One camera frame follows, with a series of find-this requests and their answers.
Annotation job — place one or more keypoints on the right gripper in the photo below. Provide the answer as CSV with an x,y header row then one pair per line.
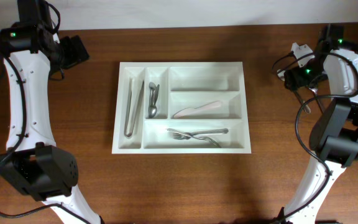
x,y
294,78

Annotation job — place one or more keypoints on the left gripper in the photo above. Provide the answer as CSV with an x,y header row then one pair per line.
x,y
77,52

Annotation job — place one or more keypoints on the small steel teaspoon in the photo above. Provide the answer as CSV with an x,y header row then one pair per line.
x,y
156,92
152,110

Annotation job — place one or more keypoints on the steel fork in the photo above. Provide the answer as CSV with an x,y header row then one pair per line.
x,y
205,138
178,136

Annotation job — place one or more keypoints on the pink plastic knife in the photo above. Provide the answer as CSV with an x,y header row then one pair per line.
x,y
190,110

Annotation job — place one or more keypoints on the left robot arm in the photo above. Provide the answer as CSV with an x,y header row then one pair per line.
x,y
32,52

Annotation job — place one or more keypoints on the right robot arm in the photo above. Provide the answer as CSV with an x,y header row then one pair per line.
x,y
333,140

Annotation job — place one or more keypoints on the white plastic cutlery tray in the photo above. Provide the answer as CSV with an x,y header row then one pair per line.
x,y
183,85

